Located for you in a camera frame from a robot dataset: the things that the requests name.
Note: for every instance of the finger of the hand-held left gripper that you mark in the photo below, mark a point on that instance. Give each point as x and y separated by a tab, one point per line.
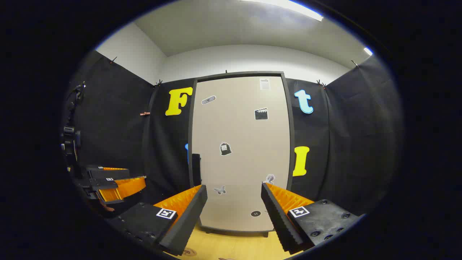
103	185
108	174

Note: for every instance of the black clip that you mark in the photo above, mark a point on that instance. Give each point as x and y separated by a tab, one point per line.
157	83
320	83
113	60
355	64

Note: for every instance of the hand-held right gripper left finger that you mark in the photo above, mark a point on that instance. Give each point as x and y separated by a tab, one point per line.
189	224

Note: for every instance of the grey cabinet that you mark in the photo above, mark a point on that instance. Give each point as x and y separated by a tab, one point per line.
288	108

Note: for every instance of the long ceiling light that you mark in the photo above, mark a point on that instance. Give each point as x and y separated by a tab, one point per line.
288	8

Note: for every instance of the small ceiling light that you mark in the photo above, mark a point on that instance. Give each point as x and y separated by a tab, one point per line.
368	51

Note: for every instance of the black backdrop cloth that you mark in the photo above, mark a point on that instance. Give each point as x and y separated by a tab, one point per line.
115	119

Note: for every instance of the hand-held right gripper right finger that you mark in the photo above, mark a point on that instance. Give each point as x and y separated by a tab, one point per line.
278	220

